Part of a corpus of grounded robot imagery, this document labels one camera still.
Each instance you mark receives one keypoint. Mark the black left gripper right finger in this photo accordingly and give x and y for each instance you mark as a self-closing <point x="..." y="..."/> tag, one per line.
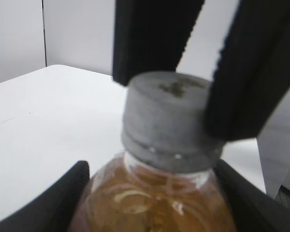
<point x="252" y="210"/>

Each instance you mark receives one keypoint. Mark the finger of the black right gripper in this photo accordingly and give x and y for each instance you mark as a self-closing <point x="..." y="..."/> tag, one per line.
<point x="151" y="35"/>
<point x="253" y="72"/>

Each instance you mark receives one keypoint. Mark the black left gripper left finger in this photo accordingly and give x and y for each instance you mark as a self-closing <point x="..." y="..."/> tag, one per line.
<point x="51" y="211"/>

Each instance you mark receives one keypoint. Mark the oolong tea bottle pink label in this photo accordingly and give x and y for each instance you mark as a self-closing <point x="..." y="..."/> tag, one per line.
<point x="126" y="195"/>

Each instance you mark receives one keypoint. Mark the white bottle cap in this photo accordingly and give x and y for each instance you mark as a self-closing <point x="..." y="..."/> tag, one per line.
<point x="163" y="122"/>

